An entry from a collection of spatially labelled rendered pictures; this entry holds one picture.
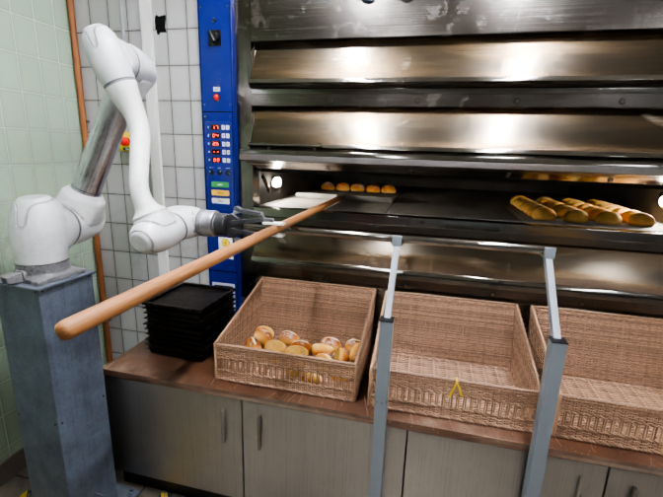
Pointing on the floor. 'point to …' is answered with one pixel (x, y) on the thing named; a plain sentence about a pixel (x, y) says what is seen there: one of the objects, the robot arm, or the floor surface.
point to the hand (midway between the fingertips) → (273, 229)
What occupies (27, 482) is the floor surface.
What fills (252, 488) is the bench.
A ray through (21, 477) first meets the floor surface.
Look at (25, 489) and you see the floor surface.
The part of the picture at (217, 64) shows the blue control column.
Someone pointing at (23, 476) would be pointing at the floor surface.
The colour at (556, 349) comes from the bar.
